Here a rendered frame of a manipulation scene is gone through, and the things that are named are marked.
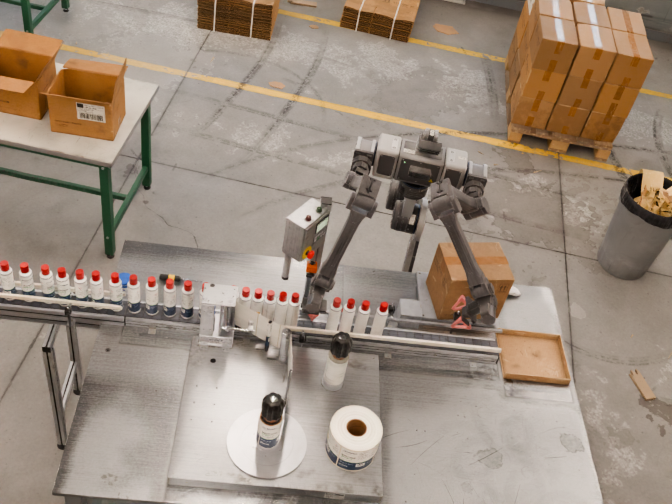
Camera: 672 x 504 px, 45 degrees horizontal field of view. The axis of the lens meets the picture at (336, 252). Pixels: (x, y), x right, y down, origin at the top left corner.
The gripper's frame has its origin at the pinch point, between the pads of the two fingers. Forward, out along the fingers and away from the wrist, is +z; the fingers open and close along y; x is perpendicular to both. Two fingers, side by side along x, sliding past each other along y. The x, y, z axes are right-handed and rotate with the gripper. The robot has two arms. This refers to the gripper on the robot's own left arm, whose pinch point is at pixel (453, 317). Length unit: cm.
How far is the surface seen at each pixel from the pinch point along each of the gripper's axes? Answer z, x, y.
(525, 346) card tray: 0, 54, -23
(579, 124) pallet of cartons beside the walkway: 5, 147, -311
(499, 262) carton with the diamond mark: -8.5, 20.1, -44.4
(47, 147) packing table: 168, -140, -97
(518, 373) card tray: 2, 51, -6
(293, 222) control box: 22, -74, -5
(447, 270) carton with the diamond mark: 6.9, 2.4, -33.1
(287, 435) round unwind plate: 57, -27, 54
